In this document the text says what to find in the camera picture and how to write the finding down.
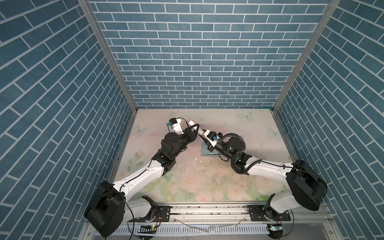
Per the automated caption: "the teal envelope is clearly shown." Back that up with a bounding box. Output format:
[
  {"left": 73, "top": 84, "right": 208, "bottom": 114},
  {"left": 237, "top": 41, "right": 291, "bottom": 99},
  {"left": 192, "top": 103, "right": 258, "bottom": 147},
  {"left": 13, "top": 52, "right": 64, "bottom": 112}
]
[{"left": 201, "top": 141, "right": 219, "bottom": 157}]

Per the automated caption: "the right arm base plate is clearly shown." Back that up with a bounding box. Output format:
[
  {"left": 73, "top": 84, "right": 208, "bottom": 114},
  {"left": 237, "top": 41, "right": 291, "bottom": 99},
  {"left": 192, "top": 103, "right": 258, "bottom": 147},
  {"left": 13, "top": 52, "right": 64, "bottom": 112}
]
[{"left": 246, "top": 205, "right": 291, "bottom": 222}]

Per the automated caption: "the white glue stick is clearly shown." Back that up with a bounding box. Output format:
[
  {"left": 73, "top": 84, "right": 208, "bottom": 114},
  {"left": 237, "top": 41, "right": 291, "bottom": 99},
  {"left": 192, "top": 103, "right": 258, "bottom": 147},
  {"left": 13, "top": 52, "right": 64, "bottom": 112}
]
[{"left": 188, "top": 121, "right": 205, "bottom": 135}]

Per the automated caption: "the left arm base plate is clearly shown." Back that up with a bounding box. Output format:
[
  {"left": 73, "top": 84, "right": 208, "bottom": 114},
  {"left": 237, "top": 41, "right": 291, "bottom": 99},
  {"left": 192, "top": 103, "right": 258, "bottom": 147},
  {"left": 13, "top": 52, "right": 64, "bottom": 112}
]
[{"left": 130, "top": 206, "right": 171, "bottom": 223}]

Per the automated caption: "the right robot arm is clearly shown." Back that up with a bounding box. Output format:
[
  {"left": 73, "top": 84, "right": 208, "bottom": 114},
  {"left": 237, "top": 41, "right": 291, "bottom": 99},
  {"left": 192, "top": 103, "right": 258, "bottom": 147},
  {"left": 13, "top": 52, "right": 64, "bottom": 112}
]
[{"left": 199, "top": 130, "right": 328, "bottom": 221}]

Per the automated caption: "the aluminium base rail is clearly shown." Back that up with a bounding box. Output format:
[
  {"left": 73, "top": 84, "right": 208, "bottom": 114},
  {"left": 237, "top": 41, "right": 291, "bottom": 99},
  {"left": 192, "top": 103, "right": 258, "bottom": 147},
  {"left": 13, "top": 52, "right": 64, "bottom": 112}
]
[{"left": 86, "top": 202, "right": 334, "bottom": 226}]

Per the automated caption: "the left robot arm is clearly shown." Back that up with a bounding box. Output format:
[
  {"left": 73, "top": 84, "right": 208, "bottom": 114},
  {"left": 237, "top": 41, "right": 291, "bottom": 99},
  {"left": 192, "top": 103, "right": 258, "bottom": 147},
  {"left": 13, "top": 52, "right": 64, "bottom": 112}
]
[{"left": 84, "top": 123, "right": 200, "bottom": 238}]

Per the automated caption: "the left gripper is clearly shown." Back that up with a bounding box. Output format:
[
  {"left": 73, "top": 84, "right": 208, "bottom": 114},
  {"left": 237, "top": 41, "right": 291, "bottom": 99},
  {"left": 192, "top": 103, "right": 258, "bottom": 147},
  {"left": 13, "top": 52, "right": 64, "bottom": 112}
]
[{"left": 170, "top": 123, "right": 199, "bottom": 160}]

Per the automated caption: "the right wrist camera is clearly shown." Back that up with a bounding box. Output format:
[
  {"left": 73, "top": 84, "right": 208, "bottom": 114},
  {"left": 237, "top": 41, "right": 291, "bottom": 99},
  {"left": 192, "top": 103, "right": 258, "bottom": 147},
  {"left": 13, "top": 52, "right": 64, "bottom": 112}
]
[{"left": 208, "top": 131, "right": 223, "bottom": 147}]

